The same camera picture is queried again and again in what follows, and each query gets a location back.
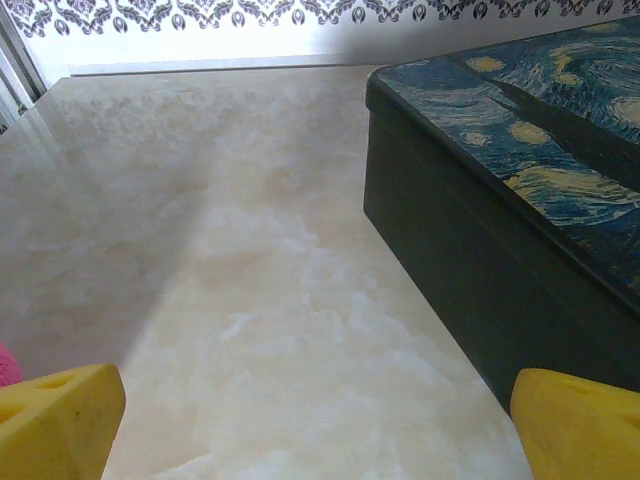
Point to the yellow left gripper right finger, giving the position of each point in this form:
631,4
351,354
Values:
580,435

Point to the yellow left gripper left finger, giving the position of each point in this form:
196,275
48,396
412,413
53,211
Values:
55,425

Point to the starry night print box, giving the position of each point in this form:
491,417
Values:
500,250

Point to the pink and cream plush toy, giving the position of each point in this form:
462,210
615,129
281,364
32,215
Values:
7,365

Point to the aluminium frame post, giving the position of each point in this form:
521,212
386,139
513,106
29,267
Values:
17,75

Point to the aluminium back rail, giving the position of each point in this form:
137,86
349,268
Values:
225,64

